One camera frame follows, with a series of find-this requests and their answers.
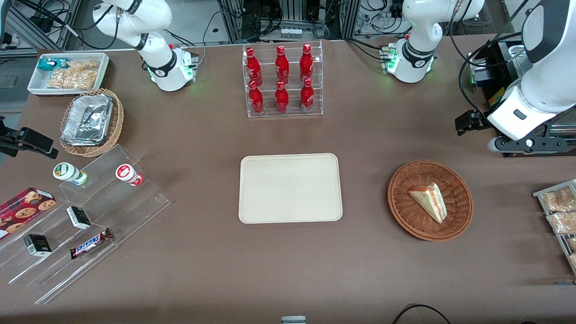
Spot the round brown wicker basket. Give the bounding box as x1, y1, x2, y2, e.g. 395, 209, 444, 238
387, 160, 474, 242

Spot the clear bag of crackers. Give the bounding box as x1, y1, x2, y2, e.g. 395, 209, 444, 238
47, 61, 100, 90

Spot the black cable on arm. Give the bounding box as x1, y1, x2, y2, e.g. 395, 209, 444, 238
458, 0, 536, 119
18, 0, 118, 51

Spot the small black white carton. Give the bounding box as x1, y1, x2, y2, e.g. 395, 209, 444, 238
66, 206, 92, 230

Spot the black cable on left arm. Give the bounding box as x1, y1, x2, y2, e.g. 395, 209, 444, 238
458, 0, 536, 119

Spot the black cable on table edge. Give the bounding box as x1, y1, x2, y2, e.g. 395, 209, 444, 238
391, 305, 452, 324

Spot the white rectangular snack bin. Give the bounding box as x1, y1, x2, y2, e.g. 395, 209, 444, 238
27, 52, 110, 96

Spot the teal snack packet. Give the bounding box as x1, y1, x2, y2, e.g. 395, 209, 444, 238
37, 58, 70, 72

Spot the clear acrylic step display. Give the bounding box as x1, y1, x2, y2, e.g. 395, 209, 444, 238
0, 144, 171, 305

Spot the red cola bottle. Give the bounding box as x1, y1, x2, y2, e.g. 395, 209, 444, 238
300, 44, 314, 84
275, 45, 290, 85
245, 47, 263, 87
301, 78, 315, 113
275, 80, 289, 113
248, 81, 264, 114

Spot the silver foil container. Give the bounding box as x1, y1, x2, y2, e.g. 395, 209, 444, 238
61, 94, 114, 146

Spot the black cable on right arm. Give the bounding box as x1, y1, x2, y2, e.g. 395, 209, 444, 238
18, 0, 118, 51

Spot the clear bag of pastries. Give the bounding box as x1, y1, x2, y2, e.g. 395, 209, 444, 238
541, 186, 576, 213
546, 211, 576, 235

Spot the oval light wicker basket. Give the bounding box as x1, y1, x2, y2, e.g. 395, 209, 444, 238
59, 88, 125, 158

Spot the brown Snickers bar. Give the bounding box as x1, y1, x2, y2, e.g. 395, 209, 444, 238
70, 228, 113, 260

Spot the beige plastic tray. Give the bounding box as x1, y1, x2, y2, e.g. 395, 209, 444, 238
238, 153, 343, 224

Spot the red cookie box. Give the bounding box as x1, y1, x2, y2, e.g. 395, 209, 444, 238
0, 187, 57, 240

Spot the grey wire snack rack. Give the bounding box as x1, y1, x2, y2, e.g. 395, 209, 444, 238
533, 179, 576, 276

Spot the red lid yogurt cup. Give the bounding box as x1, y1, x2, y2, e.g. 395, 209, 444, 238
115, 164, 144, 187

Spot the triangular sandwich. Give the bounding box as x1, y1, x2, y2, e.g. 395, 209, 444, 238
408, 182, 447, 224

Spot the green lid yogurt cup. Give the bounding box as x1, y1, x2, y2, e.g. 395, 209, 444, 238
53, 162, 88, 186

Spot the clear acrylic bottle rack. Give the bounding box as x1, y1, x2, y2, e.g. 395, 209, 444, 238
242, 40, 324, 118

